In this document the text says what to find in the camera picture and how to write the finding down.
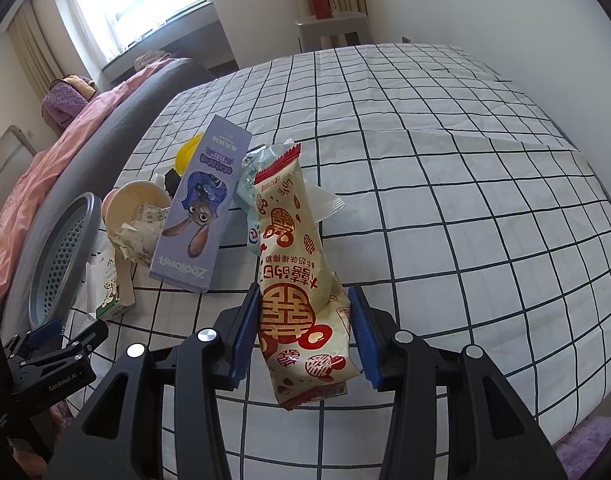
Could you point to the purple fluffy rug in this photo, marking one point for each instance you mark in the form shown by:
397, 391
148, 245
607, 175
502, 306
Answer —
578, 450

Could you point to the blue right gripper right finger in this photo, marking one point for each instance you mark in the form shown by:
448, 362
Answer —
367, 334

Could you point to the beige headboard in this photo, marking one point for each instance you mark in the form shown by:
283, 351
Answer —
16, 155

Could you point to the white folded napkin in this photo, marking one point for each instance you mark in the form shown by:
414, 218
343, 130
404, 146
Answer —
323, 204

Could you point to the pink blanket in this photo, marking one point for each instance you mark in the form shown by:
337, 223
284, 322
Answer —
31, 189

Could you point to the white paper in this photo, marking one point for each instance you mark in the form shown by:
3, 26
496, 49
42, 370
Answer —
136, 240

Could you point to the beige clothes on sill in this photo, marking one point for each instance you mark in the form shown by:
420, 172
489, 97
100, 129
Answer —
149, 57

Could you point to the beige left curtain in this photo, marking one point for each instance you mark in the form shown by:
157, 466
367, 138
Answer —
36, 59

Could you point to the purple pillow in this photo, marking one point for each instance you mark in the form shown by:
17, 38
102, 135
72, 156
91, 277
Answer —
61, 105

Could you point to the grey bed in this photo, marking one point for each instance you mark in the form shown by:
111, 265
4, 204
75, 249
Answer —
95, 169

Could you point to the white grid bed sheet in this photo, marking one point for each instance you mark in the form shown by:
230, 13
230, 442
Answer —
468, 215

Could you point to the grey perforated trash bin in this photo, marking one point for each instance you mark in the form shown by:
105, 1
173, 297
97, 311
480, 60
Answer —
62, 264

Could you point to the green white small carton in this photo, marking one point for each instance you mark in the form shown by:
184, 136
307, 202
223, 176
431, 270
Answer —
109, 286

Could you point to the cream red snack wrapper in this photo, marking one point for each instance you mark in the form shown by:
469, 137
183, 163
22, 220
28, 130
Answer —
304, 328

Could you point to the grey plastic stool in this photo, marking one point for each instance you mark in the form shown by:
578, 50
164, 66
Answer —
354, 25

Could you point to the paper cup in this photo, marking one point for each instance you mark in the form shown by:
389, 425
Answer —
120, 205

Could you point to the black bottle white cap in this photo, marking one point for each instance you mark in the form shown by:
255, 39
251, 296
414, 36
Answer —
171, 182

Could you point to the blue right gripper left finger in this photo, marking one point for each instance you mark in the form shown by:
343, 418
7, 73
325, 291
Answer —
242, 344

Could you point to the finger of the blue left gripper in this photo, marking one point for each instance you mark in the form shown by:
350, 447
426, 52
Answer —
44, 334

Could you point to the purple cartoon rabbit box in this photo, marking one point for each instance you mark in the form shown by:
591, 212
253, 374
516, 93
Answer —
186, 251

